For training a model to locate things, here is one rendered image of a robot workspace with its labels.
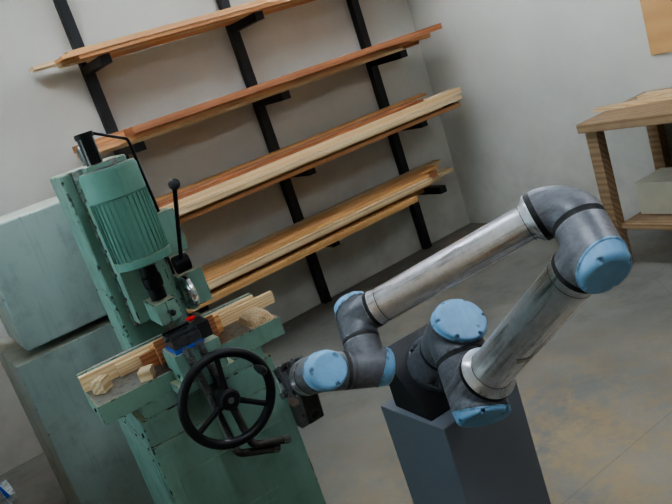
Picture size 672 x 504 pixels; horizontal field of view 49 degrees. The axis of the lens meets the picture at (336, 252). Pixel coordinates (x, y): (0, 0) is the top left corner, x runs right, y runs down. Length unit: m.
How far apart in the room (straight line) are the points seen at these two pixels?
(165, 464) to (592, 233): 1.39
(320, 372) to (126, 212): 0.86
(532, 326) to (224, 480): 1.12
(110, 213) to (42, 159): 2.37
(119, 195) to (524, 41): 3.54
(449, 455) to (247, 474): 0.65
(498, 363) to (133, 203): 1.13
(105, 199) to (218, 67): 2.87
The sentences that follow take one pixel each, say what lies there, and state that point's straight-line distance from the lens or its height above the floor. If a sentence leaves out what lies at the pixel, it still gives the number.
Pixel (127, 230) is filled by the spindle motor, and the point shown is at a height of 1.32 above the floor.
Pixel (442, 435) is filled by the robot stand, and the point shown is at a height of 0.53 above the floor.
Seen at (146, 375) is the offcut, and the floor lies 0.92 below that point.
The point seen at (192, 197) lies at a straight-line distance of 4.31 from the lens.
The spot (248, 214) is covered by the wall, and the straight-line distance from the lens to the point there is 4.97.
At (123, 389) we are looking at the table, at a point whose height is 0.90.
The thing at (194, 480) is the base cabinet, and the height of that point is 0.56.
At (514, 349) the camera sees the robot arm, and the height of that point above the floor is 0.83.
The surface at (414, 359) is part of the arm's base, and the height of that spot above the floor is 0.71.
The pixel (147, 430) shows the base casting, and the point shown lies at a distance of 2.25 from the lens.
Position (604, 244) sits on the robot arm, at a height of 1.09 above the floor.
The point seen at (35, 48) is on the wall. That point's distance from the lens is 4.65.
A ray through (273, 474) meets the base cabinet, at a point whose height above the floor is 0.44.
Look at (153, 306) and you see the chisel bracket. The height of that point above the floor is 1.07.
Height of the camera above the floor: 1.59
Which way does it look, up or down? 14 degrees down
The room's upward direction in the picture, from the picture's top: 19 degrees counter-clockwise
